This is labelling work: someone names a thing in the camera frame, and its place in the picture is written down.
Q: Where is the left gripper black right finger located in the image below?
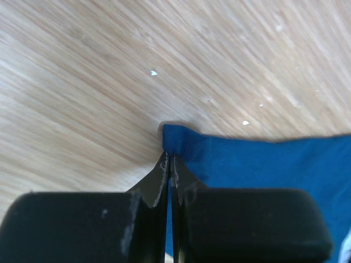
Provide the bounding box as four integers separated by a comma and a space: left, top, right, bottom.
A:
170, 155, 333, 262

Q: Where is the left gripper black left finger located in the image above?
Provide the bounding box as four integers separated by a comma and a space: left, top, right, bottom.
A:
1, 153, 169, 262

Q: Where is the blue t shirt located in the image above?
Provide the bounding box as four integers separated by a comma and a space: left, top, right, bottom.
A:
162, 124, 350, 262

